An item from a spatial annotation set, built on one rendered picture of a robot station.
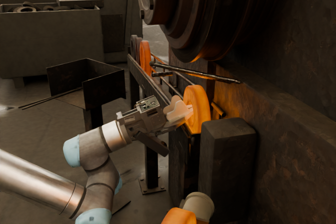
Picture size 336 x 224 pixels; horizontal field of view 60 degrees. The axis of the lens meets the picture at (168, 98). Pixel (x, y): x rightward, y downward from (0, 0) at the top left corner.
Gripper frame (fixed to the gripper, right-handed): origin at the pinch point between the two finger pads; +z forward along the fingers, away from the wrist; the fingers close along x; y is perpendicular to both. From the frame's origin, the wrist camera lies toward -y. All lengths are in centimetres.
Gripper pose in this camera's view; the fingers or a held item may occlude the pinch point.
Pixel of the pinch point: (193, 110)
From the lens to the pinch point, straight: 80.1
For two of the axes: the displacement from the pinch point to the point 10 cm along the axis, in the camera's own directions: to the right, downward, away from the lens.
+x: -2.5, -3.9, 8.9
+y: -3.0, -8.4, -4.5
